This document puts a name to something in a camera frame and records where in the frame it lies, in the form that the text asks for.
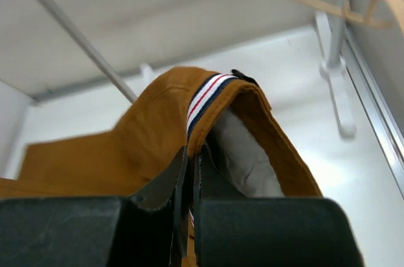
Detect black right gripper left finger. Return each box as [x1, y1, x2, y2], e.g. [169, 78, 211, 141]
[1, 148, 188, 266]

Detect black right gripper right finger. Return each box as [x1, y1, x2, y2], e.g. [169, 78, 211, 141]
[193, 145, 364, 266]

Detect brown trousers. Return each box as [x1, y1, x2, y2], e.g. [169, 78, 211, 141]
[1, 67, 321, 247]

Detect white metal clothes rack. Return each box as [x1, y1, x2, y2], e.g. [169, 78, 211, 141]
[36, 0, 356, 138]

